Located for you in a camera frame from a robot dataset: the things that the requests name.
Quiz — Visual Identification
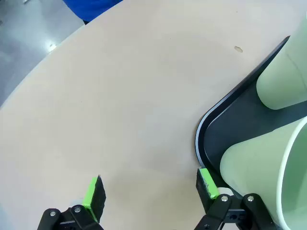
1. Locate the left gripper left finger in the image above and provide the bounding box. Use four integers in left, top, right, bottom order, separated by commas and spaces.
37, 174, 107, 230

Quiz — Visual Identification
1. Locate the pale green cup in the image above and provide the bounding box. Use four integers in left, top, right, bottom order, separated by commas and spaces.
256, 0, 307, 111
220, 116, 307, 230

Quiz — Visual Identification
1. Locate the black plastic tray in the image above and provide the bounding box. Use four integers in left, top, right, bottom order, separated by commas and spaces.
195, 35, 307, 195

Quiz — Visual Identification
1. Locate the person in blue shirt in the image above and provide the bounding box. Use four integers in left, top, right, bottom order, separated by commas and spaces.
64, 0, 123, 24

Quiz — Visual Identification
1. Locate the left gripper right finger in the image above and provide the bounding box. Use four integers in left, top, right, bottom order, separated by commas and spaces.
194, 168, 281, 230

